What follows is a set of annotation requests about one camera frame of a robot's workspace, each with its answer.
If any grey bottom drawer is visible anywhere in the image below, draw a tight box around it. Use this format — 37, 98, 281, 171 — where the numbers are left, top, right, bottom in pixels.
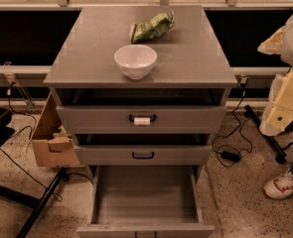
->
76, 166, 214, 238

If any grey drawer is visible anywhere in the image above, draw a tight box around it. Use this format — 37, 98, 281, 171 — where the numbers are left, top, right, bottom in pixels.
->
74, 145, 212, 166
57, 105, 225, 134
76, 166, 214, 238

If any grey drawer cabinet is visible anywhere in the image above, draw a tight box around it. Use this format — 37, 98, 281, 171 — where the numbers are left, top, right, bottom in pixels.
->
43, 5, 238, 171

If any grey middle drawer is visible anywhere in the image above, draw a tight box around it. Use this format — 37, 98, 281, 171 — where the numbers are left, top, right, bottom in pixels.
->
74, 145, 212, 166

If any grey top drawer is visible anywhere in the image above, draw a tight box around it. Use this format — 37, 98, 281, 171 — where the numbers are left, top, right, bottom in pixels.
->
57, 105, 225, 134

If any white ceramic bowl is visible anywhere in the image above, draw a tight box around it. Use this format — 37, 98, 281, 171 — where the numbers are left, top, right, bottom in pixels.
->
114, 45, 157, 80

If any green snack bag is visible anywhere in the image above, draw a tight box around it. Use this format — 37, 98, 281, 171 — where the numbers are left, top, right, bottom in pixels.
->
129, 11, 175, 45

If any black power adapter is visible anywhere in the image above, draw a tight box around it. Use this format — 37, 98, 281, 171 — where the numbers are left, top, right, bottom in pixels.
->
221, 151, 241, 163

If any cardboard box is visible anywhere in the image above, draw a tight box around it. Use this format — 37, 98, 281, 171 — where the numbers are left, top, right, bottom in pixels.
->
32, 95, 80, 168

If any black stand leg right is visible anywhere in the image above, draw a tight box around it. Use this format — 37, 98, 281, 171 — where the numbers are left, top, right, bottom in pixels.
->
243, 104, 288, 166

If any black stand leg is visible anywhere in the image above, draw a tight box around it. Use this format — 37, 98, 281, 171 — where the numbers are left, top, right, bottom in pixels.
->
0, 168, 68, 238
243, 104, 288, 166

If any white red sneaker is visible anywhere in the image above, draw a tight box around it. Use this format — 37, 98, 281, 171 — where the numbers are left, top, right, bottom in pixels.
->
263, 170, 293, 199

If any black stand leg left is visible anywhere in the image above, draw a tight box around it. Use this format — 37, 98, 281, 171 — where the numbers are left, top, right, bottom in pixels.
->
0, 168, 68, 238

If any black floor cable left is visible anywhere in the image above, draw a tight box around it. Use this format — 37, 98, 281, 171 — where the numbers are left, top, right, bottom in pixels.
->
0, 82, 64, 203

